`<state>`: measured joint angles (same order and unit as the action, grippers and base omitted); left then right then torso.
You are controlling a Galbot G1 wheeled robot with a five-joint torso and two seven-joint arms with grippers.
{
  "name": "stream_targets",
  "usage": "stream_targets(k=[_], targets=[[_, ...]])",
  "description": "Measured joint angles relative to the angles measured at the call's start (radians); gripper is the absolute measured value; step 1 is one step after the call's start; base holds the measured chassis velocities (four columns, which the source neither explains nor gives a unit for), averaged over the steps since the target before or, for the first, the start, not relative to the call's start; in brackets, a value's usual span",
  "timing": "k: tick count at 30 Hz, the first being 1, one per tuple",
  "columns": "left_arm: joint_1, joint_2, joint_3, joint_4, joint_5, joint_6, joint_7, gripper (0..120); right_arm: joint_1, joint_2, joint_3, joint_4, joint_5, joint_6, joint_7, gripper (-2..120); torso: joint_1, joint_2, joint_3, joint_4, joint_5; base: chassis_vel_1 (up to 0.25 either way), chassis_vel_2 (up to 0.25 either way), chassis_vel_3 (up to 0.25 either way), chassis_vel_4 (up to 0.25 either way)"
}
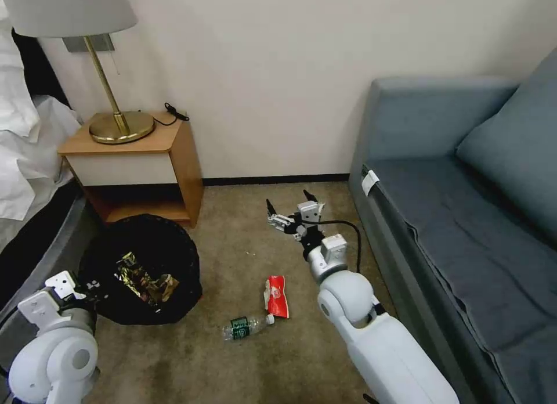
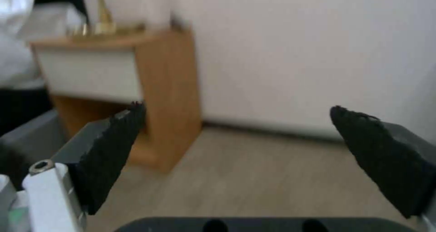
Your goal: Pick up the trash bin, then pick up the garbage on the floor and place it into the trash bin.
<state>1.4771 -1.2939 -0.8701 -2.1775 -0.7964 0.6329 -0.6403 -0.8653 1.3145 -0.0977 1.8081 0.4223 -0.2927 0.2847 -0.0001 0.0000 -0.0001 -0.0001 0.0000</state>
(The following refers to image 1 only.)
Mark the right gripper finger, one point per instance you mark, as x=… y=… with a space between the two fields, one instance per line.
x=310 y=197
x=280 y=222

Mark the black trash bin with bag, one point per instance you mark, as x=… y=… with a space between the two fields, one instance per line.
x=178 y=256

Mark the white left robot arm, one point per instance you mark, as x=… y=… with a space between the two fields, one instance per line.
x=52 y=351

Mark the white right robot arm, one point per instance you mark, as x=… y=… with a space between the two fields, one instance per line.
x=383 y=347

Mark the dark baseboard strip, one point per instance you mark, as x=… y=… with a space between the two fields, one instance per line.
x=270 y=180

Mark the gold snack wrappers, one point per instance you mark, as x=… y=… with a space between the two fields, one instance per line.
x=143 y=282

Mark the white sofa label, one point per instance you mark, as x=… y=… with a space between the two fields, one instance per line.
x=371 y=182

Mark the grey bed base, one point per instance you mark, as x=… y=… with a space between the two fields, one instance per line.
x=39 y=247

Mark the red snack wrapper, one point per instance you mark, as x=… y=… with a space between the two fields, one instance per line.
x=276 y=297

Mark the clear bottle with green label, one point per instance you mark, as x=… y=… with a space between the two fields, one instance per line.
x=243 y=326

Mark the wooden nightstand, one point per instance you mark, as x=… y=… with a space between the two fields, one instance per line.
x=130 y=169

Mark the blue-grey sofa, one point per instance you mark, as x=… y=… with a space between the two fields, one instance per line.
x=457 y=247

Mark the white duvet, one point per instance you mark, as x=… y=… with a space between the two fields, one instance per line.
x=26 y=160

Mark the blue-grey sofa cushion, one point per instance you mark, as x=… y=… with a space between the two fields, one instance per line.
x=513 y=151

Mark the black headboard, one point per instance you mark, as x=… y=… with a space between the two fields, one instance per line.
x=39 y=69

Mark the brass lamp with white shade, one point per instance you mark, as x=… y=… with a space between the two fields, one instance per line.
x=65 y=12

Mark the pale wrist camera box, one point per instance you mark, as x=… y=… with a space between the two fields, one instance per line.
x=308 y=211

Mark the grey wall plate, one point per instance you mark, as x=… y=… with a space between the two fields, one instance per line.
x=74 y=45

